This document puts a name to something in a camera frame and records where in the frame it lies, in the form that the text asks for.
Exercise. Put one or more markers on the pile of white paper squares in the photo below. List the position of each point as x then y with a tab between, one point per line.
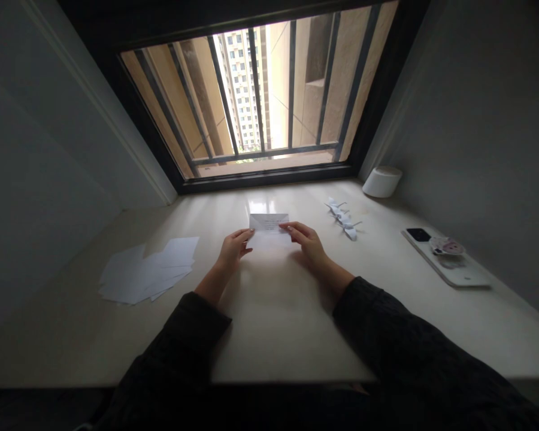
148	274

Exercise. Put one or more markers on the person's right hand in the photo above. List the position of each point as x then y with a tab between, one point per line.
310	244

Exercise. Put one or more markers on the person's left hand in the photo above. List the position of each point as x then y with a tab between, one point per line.
230	251

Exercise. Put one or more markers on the white origami paper crane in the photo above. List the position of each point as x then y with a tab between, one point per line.
340	214
334	204
346	222
350	233

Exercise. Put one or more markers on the white paper sheet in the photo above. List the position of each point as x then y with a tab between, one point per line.
269	224

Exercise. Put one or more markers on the dark framed window with bars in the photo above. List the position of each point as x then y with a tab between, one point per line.
269	90

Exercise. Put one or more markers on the white smartphone with round grip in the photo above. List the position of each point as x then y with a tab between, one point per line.
449	265

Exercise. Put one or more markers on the white cylindrical container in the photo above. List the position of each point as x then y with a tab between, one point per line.
382	182

